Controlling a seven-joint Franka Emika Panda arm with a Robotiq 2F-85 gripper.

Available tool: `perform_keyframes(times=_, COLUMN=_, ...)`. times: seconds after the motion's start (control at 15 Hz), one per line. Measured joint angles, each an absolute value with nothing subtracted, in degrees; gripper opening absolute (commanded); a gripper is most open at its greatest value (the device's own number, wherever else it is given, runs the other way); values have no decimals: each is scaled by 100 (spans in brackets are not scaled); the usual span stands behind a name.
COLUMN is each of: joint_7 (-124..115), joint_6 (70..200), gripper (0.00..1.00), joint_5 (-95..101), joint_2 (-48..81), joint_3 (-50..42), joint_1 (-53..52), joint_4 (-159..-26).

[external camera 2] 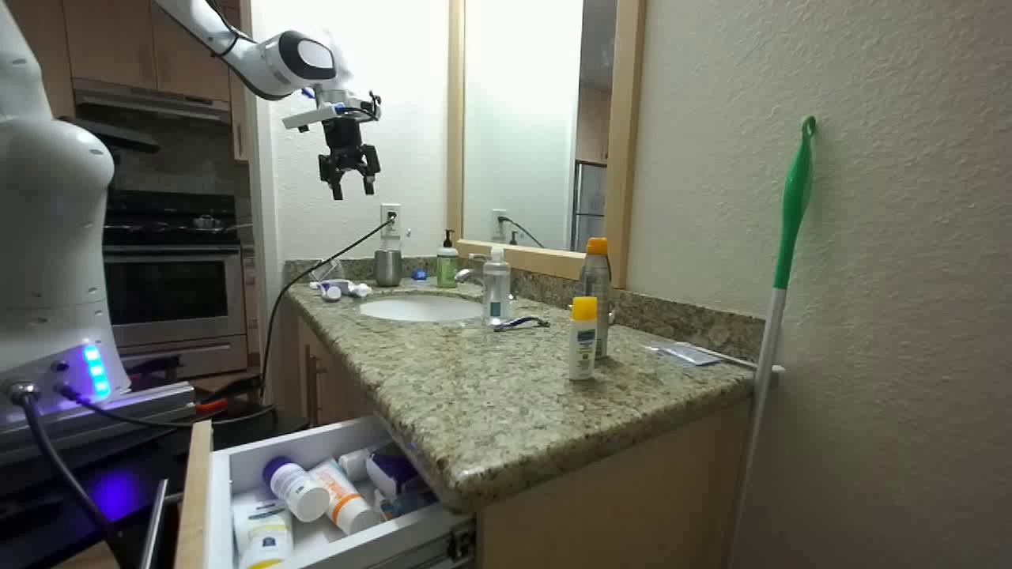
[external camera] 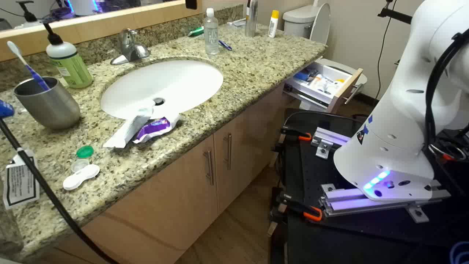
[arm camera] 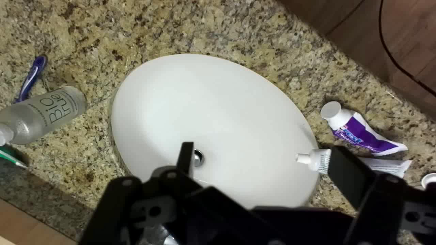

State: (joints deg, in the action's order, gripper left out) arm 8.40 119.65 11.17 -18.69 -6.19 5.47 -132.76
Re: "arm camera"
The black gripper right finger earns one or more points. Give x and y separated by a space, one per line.
349 175

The white round cap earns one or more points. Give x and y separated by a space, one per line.
428 179

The white oval sink basin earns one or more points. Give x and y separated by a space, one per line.
247 132

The green toothbrush handle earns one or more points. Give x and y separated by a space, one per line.
12 159

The blue toothbrush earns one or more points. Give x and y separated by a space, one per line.
36 70

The purple white toothpaste tube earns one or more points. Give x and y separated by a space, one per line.
353 129

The clear plastic bottle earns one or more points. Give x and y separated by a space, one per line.
29 121

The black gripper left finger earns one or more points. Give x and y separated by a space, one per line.
185 157

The white small toothpaste tube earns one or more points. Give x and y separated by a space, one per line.
319 161

